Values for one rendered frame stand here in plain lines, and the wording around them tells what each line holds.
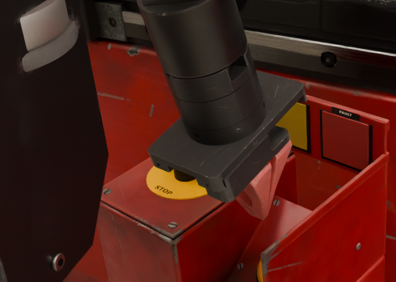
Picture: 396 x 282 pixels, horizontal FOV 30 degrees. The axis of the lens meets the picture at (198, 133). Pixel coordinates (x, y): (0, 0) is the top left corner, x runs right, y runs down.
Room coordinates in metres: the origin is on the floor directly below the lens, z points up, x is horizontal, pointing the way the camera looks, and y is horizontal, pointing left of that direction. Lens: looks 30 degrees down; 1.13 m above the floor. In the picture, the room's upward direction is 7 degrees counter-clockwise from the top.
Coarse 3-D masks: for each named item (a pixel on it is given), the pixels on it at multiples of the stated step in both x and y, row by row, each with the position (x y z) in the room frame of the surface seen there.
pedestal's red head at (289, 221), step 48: (384, 144) 0.50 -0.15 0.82; (144, 192) 0.53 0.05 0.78; (288, 192) 0.56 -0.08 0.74; (336, 192) 0.45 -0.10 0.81; (384, 192) 0.50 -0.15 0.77; (144, 240) 0.49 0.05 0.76; (192, 240) 0.47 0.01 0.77; (240, 240) 0.51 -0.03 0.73; (288, 240) 0.41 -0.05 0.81; (336, 240) 0.45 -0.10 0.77; (384, 240) 0.50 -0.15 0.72
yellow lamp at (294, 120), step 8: (296, 104) 0.56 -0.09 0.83; (304, 104) 0.55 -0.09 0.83; (288, 112) 0.56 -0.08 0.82; (296, 112) 0.56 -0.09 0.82; (304, 112) 0.55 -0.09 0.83; (280, 120) 0.57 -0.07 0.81; (288, 120) 0.57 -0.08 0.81; (296, 120) 0.56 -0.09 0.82; (304, 120) 0.55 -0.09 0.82; (288, 128) 0.57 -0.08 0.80; (296, 128) 0.56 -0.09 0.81; (304, 128) 0.55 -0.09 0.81; (296, 136) 0.56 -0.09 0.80; (304, 136) 0.55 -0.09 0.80; (296, 144) 0.56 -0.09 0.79; (304, 144) 0.55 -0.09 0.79
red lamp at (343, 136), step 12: (324, 120) 0.54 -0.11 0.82; (336, 120) 0.53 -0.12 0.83; (348, 120) 0.52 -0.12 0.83; (324, 132) 0.54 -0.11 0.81; (336, 132) 0.53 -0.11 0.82; (348, 132) 0.52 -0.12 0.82; (360, 132) 0.51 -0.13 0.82; (324, 144) 0.54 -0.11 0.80; (336, 144) 0.53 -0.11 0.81; (348, 144) 0.52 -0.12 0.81; (360, 144) 0.51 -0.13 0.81; (324, 156) 0.54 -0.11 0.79; (336, 156) 0.53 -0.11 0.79; (348, 156) 0.52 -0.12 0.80; (360, 156) 0.51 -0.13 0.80; (360, 168) 0.51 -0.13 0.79
